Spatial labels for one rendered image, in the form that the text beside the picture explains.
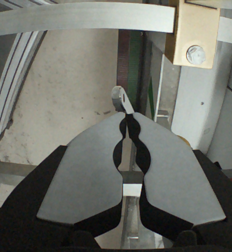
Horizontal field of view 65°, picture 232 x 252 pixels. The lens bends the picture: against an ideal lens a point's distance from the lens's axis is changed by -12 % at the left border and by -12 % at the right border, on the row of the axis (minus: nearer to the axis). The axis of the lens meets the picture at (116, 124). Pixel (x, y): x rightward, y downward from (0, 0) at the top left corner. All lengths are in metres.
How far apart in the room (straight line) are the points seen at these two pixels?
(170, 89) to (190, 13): 0.22
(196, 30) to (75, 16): 0.13
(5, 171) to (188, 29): 0.35
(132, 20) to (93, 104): 1.01
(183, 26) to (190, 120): 0.37
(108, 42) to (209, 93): 0.68
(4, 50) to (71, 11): 0.82
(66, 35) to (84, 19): 0.89
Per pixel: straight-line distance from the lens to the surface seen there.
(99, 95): 1.18
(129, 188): 0.33
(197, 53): 0.22
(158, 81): 0.31
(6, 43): 1.02
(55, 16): 0.24
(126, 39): 0.38
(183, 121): 0.56
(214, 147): 0.61
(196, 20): 0.23
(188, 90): 0.52
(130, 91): 0.41
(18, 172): 0.37
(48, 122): 1.34
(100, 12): 0.23
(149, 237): 0.51
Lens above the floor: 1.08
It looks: 58 degrees down
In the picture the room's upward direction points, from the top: 178 degrees counter-clockwise
